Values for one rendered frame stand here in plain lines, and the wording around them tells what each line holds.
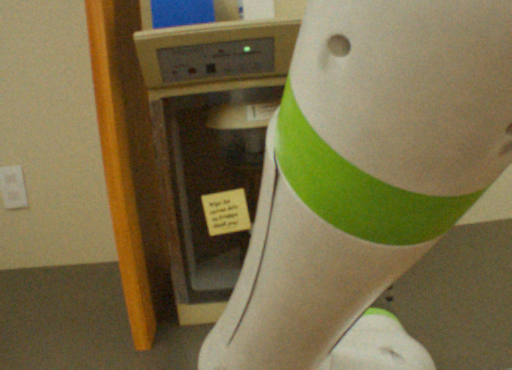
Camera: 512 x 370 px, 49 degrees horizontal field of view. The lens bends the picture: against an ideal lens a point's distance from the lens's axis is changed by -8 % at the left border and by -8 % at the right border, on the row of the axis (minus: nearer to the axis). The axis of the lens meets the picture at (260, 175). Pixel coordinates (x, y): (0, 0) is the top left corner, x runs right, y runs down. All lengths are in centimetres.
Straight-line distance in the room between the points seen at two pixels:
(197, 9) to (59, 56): 66
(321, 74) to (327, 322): 19
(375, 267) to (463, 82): 13
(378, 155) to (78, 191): 140
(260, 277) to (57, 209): 128
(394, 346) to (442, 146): 36
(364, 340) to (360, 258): 28
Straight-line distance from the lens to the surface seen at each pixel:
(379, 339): 58
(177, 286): 116
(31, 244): 169
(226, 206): 111
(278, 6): 108
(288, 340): 42
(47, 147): 160
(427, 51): 21
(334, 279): 33
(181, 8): 97
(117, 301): 137
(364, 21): 22
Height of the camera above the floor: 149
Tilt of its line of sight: 14 degrees down
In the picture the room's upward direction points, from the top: 5 degrees counter-clockwise
